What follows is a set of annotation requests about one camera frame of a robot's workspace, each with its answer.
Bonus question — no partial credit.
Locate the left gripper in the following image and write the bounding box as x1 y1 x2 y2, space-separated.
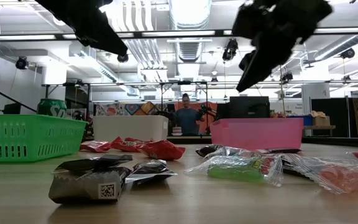
35 0 129 57

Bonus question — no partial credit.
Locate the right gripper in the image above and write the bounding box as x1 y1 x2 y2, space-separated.
236 0 334 93

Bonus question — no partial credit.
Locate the crinkled clear candy bag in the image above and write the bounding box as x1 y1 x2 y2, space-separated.
203 146 256 160

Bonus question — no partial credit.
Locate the black candy bar wrapper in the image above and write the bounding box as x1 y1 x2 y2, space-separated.
195 144 224 159

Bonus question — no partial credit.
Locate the red KitKat wrapper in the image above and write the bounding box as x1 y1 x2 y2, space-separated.
140 139 186 162
110 136 150 153
80 140 112 153

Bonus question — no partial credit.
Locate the green candy clear bag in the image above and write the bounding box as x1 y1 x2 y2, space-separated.
185 154 284 187

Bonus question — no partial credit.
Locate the dark Hershey's chocolate bar wrapper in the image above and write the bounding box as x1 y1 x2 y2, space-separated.
53 154 134 172

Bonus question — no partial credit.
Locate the shiny dark foil candy wrapper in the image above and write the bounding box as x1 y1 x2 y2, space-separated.
125 159 178 186

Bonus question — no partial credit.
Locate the silver wrapper with QR code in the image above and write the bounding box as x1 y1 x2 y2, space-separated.
48 166 132 205

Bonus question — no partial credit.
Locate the orange candy clear bag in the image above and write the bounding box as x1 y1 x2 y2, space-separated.
283 152 358 195

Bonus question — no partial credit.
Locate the large black monitor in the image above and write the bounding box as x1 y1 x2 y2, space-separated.
229 96 271 119

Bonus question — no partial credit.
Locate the black overhead light beam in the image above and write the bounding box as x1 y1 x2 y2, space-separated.
0 27 358 43

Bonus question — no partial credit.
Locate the white pillar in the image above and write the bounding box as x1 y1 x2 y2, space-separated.
301 83 331 114

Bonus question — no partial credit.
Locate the pink plastic basket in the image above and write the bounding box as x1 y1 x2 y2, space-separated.
210 118 305 151

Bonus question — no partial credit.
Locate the colourful patterned quilt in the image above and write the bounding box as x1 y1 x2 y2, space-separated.
95 101 169 116

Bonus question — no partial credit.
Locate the blue bin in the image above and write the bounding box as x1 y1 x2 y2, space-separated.
290 115 314 126

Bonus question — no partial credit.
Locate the cardboard box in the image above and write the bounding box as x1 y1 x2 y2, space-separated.
313 111 331 127

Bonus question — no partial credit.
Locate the green Sprite can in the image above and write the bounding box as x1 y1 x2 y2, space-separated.
37 98 68 118

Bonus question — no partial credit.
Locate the orange cloth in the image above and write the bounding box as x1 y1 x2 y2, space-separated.
174 101 219 133

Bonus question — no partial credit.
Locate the person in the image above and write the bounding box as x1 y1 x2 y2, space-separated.
170 92 205 136

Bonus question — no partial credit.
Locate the white plastic bin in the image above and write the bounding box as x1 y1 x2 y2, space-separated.
92 115 170 143

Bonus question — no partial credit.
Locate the dark partition panel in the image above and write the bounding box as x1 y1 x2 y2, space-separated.
311 98 351 138

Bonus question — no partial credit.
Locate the green plastic basket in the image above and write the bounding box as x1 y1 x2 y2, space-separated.
0 114 88 164

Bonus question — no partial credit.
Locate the small black monitor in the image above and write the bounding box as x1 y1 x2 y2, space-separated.
3 102 22 115

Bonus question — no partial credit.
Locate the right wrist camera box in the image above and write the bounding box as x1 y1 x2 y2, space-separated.
232 4 259 40

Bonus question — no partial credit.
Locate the thin hanging cable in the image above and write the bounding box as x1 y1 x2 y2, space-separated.
280 67 287 114

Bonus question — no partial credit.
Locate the silver air duct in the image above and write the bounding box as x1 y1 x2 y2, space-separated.
168 0 213 63

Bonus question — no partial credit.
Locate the thick black cable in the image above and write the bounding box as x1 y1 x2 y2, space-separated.
0 77 37 113

